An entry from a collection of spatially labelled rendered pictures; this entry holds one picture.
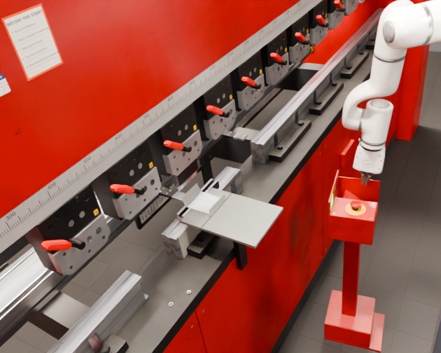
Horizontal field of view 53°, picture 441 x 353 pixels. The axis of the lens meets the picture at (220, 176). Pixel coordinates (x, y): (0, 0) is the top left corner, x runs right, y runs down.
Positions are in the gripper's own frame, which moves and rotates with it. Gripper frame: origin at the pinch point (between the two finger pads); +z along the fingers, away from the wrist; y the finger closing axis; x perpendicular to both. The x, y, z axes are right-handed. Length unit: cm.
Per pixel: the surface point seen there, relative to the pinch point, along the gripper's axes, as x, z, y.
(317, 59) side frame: 176, 34, -57
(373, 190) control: 4.5, 8.0, 3.5
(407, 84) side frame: 165, 39, 9
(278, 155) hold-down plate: 0.7, -2.5, -33.7
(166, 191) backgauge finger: -42, -10, -60
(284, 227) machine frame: -14.5, 20.6, -25.9
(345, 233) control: -15.4, 15.0, -2.6
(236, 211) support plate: -45, -12, -34
